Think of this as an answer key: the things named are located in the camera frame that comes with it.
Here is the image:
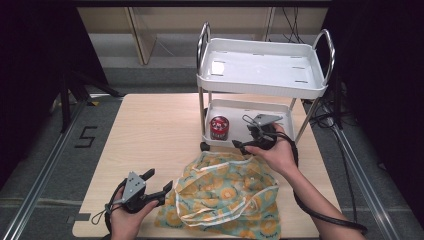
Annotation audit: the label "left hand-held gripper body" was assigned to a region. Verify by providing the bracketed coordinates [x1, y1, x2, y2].
[119, 171, 158, 215]

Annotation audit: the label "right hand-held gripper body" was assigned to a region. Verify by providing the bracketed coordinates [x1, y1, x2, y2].
[247, 113, 284, 151]

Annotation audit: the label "red can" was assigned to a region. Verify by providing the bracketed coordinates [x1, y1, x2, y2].
[209, 115, 230, 142]

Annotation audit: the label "white two-tier cart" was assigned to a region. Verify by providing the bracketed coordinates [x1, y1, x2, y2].
[195, 21, 336, 158]

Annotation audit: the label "yellow green patterned cloth bag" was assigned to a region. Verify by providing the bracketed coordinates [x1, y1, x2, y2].
[153, 150, 283, 240]

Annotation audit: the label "person's right hand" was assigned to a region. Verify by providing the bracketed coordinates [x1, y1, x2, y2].
[245, 123, 299, 178]

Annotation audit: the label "person's left hand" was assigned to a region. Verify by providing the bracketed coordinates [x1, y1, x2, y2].
[109, 186, 160, 240]

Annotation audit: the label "black tape strip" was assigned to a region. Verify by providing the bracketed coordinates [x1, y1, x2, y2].
[66, 213, 92, 224]

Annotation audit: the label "black tripod stand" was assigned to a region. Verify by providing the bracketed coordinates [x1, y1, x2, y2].
[59, 71, 124, 134]

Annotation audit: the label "black curtain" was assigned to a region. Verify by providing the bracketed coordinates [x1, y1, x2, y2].
[0, 0, 108, 189]
[321, 0, 424, 231]

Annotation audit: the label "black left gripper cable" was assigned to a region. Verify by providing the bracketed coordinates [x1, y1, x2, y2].
[91, 178, 129, 240]

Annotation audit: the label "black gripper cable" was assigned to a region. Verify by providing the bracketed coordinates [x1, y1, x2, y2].
[91, 178, 129, 240]
[266, 131, 369, 236]

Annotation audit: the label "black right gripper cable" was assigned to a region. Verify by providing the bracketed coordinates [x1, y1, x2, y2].
[266, 131, 369, 236]

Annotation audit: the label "black floor cables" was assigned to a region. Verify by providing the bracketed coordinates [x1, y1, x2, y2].
[309, 94, 358, 131]

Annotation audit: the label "aluminium floor rail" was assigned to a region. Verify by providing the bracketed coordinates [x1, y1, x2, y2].
[328, 116, 401, 240]
[0, 99, 88, 240]

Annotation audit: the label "hanging black cables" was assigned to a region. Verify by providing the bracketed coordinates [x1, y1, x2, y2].
[281, 7, 306, 44]

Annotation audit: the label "wooden panel frame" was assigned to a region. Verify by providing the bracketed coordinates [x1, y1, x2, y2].
[77, 7, 329, 66]

